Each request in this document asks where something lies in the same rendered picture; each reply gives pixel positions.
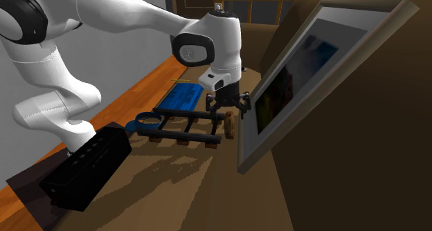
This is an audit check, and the blue cup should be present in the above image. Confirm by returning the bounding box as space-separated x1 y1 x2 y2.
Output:
125 111 164 133

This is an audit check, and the dark robot stand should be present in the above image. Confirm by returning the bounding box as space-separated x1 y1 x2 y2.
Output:
6 121 117 231

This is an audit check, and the brown round wooden disc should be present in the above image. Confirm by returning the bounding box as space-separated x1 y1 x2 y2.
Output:
224 111 235 140

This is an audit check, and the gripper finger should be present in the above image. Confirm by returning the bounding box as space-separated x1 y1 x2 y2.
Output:
204 93 222 114
237 91 253 120

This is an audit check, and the large framed picture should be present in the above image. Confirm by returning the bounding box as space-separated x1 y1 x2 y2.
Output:
237 0 421 176

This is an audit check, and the black rack with wooden feet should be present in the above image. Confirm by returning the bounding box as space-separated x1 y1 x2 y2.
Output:
136 107 227 150

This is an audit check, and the window with wooden frame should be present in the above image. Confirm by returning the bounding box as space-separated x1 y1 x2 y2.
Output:
213 0 320 26

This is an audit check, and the blue book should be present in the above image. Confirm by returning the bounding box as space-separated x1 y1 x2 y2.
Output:
156 82 205 113

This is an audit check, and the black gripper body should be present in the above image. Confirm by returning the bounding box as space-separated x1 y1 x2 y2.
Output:
215 80 242 108

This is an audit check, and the black rectangular speaker box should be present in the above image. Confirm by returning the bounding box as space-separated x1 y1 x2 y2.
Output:
38 126 133 213

